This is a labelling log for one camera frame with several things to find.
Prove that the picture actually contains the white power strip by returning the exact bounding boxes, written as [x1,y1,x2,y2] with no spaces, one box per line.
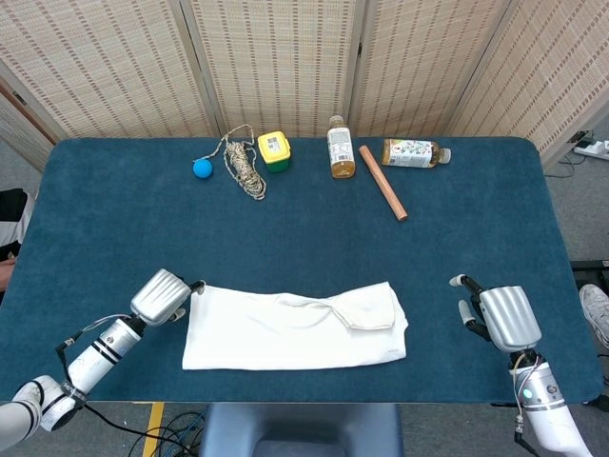
[573,139,609,161]

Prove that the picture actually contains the person in black white clothes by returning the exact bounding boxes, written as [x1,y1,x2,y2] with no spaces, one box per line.
[0,188,37,287]

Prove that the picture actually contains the yellow floor tape strip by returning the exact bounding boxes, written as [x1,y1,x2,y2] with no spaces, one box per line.
[142,402,166,457]

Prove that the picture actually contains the black floor cables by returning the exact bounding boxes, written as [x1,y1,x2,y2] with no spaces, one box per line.
[127,411,206,457]

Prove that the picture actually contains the beige braided rope bundle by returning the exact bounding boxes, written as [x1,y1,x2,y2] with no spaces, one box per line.
[204,124,267,202]

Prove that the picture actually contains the white T-shirt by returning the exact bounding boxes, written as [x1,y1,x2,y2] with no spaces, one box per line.
[181,281,409,371]

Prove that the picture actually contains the right arm wrist cable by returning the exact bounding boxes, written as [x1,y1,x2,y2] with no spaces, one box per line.
[508,351,543,451]

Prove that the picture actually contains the tea bottle with floral label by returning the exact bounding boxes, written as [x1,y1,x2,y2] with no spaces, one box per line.
[381,138,453,169]

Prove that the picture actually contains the tea bottle with white label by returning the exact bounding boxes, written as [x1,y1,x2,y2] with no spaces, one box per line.
[326,114,357,180]

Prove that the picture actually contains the narrow bamboo screen panel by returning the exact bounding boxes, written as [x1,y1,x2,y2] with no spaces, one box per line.
[0,89,58,172]

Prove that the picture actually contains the black floor stand base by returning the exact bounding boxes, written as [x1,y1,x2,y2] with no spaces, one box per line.
[570,259,609,287]

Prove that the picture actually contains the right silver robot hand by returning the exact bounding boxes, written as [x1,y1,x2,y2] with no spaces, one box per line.
[448,273,543,353]

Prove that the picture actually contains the arm wrist cable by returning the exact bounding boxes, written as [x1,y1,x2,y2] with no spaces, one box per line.
[508,351,543,451]
[55,313,132,382]

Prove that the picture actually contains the white sneaker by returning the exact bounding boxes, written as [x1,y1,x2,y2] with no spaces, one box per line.
[579,284,609,347]

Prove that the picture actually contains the green container with yellow lid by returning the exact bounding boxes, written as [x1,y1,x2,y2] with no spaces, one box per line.
[257,131,293,174]

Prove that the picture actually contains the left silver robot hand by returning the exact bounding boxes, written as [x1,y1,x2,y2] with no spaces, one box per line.
[129,268,206,328]

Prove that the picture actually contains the left arm wrist cable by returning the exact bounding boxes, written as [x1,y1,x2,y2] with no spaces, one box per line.
[55,313,132,382]

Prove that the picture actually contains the blue table cover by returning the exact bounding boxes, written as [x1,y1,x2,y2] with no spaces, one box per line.
[0,136,604,405]

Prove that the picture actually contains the brown wooden rod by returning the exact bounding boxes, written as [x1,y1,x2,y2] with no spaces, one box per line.
[358,145,409,222]

